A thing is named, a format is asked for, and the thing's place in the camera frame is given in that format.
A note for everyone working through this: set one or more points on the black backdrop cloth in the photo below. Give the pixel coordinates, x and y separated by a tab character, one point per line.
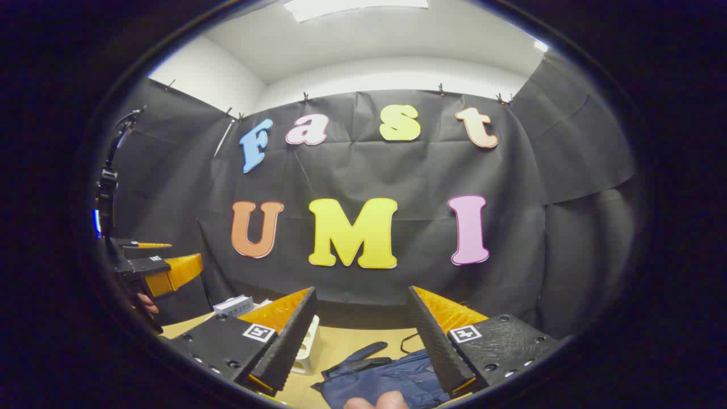
426	170

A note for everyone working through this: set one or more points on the white book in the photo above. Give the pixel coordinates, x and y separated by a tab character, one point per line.
233	305
263	303

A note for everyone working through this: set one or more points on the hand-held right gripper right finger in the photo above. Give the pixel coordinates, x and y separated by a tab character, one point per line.
434	346

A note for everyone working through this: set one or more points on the white ceiling light panel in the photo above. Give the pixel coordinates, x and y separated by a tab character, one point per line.
352	7

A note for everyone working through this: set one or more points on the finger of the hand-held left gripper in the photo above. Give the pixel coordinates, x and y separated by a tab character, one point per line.
170	272
133	250

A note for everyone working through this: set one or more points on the blue and black schoolbag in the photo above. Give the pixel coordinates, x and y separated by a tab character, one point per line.
392	375

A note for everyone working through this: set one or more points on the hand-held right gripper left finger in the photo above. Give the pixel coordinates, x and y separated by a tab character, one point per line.
292	341

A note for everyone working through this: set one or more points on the white plastic bookshelf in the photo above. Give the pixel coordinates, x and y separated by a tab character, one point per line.
306	346

